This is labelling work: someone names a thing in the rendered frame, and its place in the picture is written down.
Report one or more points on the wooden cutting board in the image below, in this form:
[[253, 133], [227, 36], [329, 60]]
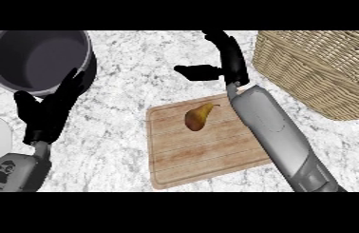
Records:
[[205, 148]]

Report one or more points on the wicker basket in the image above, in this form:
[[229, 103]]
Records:
[[310, 68]]

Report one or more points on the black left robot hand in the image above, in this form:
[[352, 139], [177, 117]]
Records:
[[50, 111]]

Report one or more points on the brown yellow pear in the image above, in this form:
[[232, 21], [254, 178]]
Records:
[[196, 118]]

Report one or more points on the white plate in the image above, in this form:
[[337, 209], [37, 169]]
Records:
[[3, 137]]

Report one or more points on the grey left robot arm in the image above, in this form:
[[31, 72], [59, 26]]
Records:
[[22, 170]]

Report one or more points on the dark grey pot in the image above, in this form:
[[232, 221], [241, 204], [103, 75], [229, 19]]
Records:
[[44, 61]]

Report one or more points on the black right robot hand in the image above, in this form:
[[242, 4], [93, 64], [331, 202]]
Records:
[[230, 57]]

